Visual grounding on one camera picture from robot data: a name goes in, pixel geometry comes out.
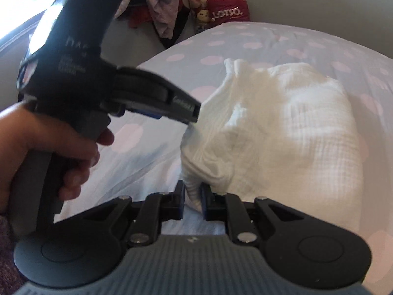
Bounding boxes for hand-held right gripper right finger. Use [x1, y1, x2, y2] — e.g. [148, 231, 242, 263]
[200, 183, 303, 246]

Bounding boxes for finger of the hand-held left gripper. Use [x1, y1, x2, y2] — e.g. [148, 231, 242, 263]
[107, 100, 161, 121]
[115, 67, 202, 125]

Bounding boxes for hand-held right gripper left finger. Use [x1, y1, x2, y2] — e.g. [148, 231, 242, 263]
[78, 181, 186, 247]

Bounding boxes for white textured garment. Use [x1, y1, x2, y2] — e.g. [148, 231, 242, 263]
[180, 58, 364, 231]

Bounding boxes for person's left forearm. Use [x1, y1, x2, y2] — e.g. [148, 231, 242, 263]
[0, 210, 28, 295]

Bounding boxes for pile of clothes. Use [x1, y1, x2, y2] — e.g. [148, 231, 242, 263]
[117, 0, 197, 50]

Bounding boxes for person's left hand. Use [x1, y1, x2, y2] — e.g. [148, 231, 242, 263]
[0, 101, 115, 214]

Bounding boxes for polka dot bed blanket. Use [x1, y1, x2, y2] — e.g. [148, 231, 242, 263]
[54, 21, 393, 295]

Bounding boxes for window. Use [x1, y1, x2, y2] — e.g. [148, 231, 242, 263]
[0, 0, 77, 44]

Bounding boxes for stack of plush toys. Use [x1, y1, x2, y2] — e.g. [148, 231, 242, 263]
[182, 0, 215, 34]

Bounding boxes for purple crumpled cloth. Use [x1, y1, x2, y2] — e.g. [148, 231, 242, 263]
[143, 0, 185, 39]

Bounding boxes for red plastic bag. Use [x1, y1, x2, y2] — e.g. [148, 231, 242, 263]
[206, 0, 250, 25]

